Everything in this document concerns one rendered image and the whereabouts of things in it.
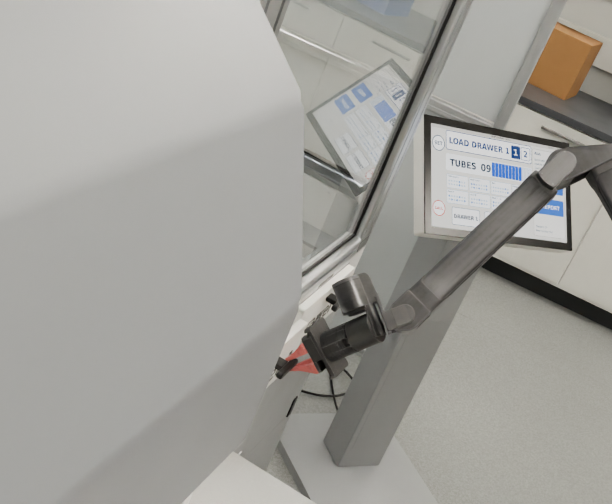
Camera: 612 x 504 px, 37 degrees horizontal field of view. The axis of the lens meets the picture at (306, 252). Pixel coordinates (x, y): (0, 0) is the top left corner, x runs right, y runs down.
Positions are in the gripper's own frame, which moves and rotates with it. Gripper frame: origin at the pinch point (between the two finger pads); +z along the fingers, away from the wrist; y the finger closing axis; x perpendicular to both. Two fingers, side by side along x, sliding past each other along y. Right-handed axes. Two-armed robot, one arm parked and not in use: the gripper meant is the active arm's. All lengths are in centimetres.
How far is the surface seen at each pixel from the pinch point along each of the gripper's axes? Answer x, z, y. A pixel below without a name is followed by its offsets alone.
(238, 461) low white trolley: 14.4, 10.3, -9.8
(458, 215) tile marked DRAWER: -82, -14, 2
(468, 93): -165, -8, 29
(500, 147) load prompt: -102, -26, 12
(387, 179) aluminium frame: -44, -16, 20
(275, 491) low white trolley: 15.9, 5.2, -16.7
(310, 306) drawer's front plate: -17.3, 0.4, 5.8
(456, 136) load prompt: -90, -20, 20
